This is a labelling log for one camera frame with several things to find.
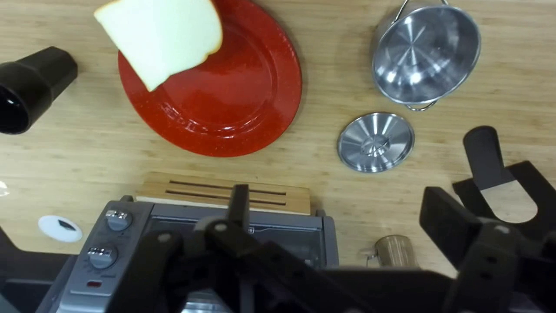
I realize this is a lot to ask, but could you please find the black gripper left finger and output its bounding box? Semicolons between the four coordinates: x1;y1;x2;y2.
103;182;268;313

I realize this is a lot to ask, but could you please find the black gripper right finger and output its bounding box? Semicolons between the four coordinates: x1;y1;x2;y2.
419;184;556;313

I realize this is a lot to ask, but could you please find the glass oven door with handle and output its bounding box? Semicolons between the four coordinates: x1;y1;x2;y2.
141;201;341;271

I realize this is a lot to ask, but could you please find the silver oven knob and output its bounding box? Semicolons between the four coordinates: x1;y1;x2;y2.
85;241;120;271
104;206;136;232

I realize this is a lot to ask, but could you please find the silver mini oven body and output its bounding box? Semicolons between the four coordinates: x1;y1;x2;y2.
37;194;341;313

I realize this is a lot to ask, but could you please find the grooved wooden board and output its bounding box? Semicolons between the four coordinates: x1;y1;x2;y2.
136;172;315;217

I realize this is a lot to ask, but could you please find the small steel cup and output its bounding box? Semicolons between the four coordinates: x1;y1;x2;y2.
363;232;421;269

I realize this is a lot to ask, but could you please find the black metal stand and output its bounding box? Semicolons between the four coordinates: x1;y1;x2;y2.
450;125;556;239

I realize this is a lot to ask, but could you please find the steel pot lid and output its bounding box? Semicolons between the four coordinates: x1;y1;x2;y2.
337;109;415;175

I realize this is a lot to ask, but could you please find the red plate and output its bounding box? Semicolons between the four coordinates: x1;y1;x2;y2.
116;0;304;158

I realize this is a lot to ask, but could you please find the steel pot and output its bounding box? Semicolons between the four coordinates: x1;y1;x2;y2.
370;0;483;111

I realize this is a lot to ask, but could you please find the black plastic cup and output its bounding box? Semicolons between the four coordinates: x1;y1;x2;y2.
0;45;80;135

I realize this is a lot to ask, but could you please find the white bread slice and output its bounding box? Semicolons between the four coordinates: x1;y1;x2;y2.
92;0;224;93

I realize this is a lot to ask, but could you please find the white table cable grommet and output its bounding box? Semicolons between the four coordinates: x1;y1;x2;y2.
37;213;85;243

